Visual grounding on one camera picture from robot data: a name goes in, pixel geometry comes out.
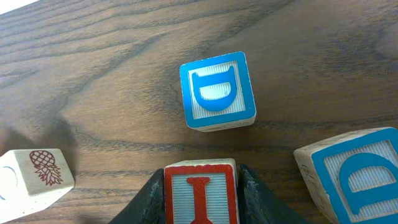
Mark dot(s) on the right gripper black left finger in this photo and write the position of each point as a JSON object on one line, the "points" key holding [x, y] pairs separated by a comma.
{"points": [[147, 206]]}

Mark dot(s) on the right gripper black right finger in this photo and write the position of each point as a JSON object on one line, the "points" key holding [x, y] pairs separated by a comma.
{"points": [[258, 204]]}

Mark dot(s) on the red letter I block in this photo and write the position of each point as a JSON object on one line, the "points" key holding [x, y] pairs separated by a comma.
{"points": [[201, 192]]}

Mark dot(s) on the blue letter Q block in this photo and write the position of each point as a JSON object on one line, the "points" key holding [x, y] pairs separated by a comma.
{"points": [[352, 177]]}

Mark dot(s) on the blue letter D block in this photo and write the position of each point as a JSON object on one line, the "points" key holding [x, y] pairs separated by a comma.
{"points": [[217, 93]]}

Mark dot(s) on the yellow block right of pair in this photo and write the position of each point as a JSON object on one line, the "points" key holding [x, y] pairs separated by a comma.
{"points": [[32, 180]]}

